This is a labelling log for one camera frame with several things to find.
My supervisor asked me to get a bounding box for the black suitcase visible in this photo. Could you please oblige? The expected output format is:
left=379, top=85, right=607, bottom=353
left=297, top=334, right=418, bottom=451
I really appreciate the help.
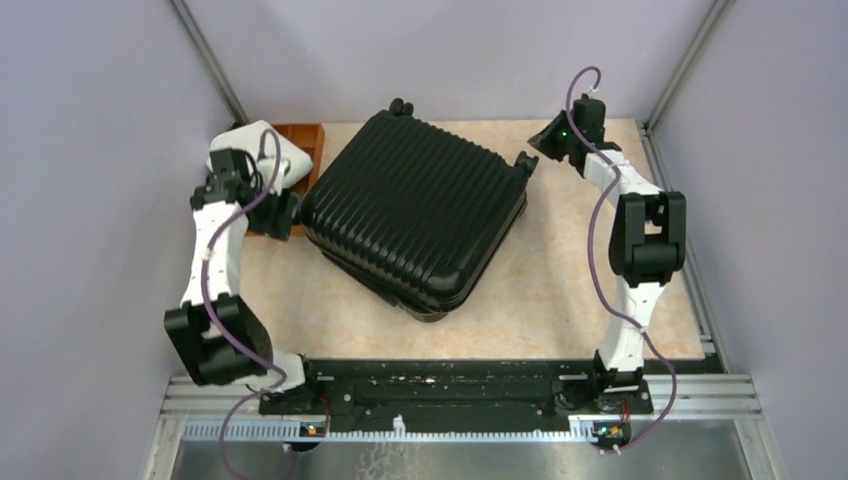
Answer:
left=299, top=98, right=538, bottom=323

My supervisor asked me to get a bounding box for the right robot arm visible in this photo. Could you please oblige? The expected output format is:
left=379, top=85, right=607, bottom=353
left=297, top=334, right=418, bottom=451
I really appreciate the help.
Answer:
left=528, top=94, right=687, bottom=412

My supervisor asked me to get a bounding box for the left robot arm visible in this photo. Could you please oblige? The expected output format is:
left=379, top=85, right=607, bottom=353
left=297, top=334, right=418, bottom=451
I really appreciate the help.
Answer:
left=163, top=147, right=321, bottom=414

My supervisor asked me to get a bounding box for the white folded towel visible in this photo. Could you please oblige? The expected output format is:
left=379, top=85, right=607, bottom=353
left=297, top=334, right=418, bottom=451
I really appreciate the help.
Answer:
left=209, top=120, right=313, bottom=188

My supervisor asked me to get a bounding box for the wooden tray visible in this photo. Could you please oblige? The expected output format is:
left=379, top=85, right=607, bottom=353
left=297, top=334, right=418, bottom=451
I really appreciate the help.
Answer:
left=257, top=123, right=325, bottom=238

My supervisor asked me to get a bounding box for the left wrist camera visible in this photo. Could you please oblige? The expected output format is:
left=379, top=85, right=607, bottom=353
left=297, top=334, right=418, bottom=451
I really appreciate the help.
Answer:
left=264, top=157, right=296, bottom=192

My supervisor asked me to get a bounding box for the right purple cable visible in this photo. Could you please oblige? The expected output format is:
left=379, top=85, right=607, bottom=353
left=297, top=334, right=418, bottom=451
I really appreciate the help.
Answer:
left=564, top=66, right=678, bottom=457

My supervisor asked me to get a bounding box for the purple cable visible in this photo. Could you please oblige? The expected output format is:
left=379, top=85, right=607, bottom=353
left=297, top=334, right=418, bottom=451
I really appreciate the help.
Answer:
left=199, top=127, right=296, bottom=480
left=564, top=66, right=678, bottom=457

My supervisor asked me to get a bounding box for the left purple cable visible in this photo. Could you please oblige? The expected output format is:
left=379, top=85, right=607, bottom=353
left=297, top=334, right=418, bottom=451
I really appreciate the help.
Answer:
left=199, top=127, right=296, bottom=480

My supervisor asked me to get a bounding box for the aluminium frame rail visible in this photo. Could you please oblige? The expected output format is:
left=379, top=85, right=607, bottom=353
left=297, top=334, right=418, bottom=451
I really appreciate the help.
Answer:
left=143, top=374, right=786, bottom=479

